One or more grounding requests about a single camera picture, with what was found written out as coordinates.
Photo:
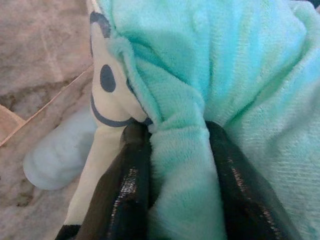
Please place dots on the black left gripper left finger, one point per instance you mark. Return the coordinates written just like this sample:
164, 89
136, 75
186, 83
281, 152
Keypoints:
122, 195

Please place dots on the pale blue plush roll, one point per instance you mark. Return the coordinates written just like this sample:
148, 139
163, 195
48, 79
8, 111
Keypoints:
55, 160

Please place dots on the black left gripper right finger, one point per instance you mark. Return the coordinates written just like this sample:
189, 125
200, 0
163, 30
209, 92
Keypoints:
245, 200

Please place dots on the turquoise plush pillow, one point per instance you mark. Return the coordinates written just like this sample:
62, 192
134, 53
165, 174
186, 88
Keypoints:
225, 62

